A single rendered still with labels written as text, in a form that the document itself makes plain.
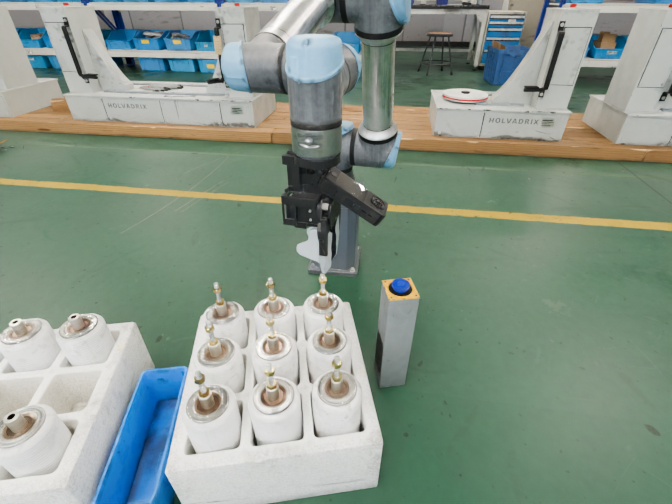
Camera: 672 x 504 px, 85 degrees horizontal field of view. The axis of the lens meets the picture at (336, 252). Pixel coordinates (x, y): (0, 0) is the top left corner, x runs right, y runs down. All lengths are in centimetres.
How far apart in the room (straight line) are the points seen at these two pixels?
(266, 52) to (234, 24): 217
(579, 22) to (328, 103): 238
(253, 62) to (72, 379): 78
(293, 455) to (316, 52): 65
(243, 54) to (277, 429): 63
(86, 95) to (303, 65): 298
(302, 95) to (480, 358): 90
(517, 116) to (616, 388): 188
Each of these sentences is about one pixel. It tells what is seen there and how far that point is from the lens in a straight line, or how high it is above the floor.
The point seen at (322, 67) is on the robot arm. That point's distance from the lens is 52.
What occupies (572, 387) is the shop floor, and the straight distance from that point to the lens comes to 122.
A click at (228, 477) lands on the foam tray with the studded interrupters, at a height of 13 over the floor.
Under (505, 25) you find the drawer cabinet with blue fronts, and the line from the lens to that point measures 606.
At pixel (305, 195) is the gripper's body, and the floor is 60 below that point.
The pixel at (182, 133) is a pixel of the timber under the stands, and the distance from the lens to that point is 301.
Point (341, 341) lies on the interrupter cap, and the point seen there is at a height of 25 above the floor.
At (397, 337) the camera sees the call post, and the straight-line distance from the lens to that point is 91.
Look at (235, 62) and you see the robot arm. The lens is 67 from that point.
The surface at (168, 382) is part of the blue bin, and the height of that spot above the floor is 7.
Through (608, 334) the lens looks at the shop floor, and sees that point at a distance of 144.
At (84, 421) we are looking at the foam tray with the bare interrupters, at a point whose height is 18.
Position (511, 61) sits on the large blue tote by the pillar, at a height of 25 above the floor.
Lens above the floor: 86
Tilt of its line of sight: 35 degrees down
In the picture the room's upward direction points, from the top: straight up
